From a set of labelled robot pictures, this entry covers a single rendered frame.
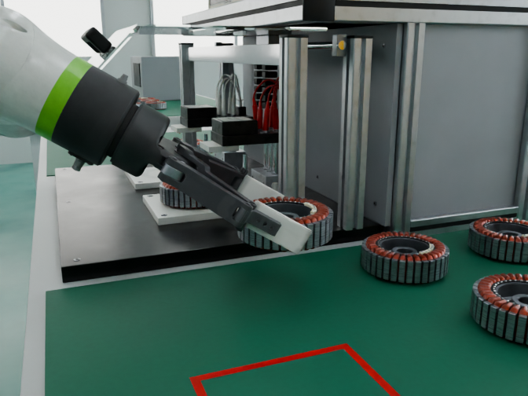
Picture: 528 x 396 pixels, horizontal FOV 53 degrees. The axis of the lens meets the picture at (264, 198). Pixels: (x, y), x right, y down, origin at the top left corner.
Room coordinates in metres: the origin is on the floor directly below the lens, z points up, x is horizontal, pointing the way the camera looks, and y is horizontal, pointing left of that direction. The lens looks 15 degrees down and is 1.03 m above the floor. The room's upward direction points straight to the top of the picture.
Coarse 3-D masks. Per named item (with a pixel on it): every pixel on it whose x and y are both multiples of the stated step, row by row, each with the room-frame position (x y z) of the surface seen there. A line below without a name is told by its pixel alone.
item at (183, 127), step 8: (184, 112) 1.13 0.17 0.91; (192, 112) 1.10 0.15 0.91; (200, 112) 1.11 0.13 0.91; (208, 112) 1.12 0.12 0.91; (216, 112) 1.12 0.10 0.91; (184, 120) 1.12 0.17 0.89; (192, 120) 1.10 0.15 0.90; (200, 120) 1.11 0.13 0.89; (208, 120) 1.11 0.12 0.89; (176, 128) 1.10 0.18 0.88; (184, 128) 1.10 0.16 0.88; (192, 128) 1.11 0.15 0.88; (200, 128) 1.11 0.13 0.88
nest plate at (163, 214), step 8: (144, 200) 0.91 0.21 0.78; (152, 200) 0.89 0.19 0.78; (152, 208) 0.84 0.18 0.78; (160, 208) 0.84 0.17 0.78; (168, 208) 0.84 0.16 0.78; (176, 208) 0.84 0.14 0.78; (200, 208) 0.84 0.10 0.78; (152, 216) 0.84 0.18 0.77; (160, 216) 0.80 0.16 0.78; (168, 216) 0.80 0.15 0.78; (176, 216) 0.80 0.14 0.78; (184, 216) 0.81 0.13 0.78; (192, 216) 0.81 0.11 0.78; (200, 216) 0.82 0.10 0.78; (208, 216) 0.82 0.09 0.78; (216, 216) 0.83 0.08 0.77; (160, 224) 0.79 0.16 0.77
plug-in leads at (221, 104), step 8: (224, 80) 1.17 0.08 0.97; (232, 80) 1.16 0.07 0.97; (216, 88) 1.19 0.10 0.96; (224, 88) 1.14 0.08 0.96; (216, 96) 1.18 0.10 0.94; (224, 96) 1.14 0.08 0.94; (216, 104) 1.18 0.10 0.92; (224, 104) 1.14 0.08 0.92; (232, 104) 1.15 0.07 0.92; (240, 104) 1.19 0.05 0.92; (224, 112) 1.14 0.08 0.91; (232, 112) 1.15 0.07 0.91; (240, 112) 1.18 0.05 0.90
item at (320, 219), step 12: (276, 204) 0.63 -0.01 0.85; (288, 204) 0.63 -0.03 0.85; (300, 204) 0.63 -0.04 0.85; (312, 204) 0.61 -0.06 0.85; (324, 204) 0.61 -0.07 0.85; (288, 216) 0.61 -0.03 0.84; (300, 216) 0.62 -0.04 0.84; (312, 216) 0.57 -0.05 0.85; (324, 216) 0.57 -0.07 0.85; (312, 228) 0.55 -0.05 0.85; (324, 228) 0.56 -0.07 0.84; (252, 240) 0.56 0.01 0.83; (264, 240) 0.55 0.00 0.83; (312, 240) 0.55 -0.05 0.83; (324, 240) 0.57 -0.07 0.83
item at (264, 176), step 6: (252, 168) 0.96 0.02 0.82; (258, 168) 0.96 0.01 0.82; (264, 168) 0.96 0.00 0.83; (252, 174) 0.96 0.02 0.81; (258, 174) 0.93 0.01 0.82; (264, 174) 0.91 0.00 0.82; (270, 174) 0.91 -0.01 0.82; (276, 174) 0.91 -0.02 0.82; (258, 180) 0.93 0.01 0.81; (264, 180) 0.90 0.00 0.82; (270, 180) 0.90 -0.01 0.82; (276, 180) 0.90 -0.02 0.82; (270, 186) 0.90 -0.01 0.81
